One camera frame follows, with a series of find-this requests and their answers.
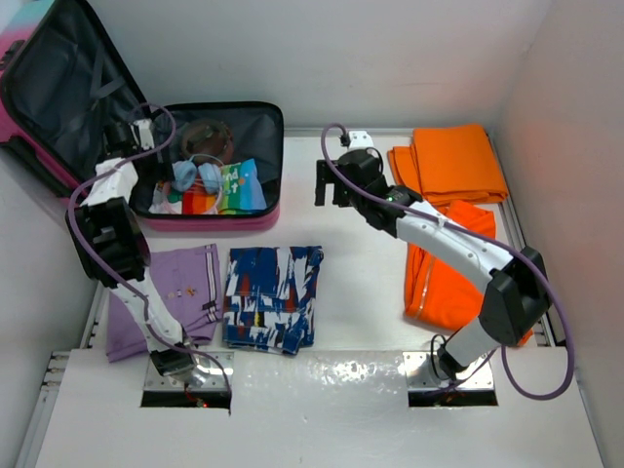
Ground blue pink cat-ear headphones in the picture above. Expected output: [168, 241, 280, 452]
[166, 153, 224, 215]

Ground rainbow striped white t-shirt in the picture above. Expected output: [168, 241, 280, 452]
[149, 159, 267, 215]

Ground brown round case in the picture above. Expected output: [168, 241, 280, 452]
[180, 118, 234, 164]

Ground blue white patterned shorts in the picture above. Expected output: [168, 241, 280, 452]
[222, 246, 324, 356]

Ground purple shirt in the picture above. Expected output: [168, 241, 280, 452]
[105, 244, 223, 363]

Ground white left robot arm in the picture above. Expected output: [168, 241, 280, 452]
[66, 119, 196, 382]

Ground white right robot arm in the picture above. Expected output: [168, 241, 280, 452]
[315, 149, 551, 380]

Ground pink open suitcase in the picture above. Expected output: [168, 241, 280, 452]
[1, 1, 284, 232]

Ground orange folded cloth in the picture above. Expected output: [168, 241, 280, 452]
[387, 124, 509, 207]

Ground orange polo shirt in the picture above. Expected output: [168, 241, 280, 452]
[402, 200, 534, 348]

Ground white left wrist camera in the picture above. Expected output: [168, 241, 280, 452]
[132, 118, 155, 151]

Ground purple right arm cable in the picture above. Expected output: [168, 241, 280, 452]
[320, 122, 576, 402]

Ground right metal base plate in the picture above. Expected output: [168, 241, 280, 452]
[403, 351, 494, 392]

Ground metal base plate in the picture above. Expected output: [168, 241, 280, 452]
[403, 351, 494, 392]
[143, 351, 234, 392]

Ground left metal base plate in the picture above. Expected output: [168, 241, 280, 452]
[143, 351, 234, 392]

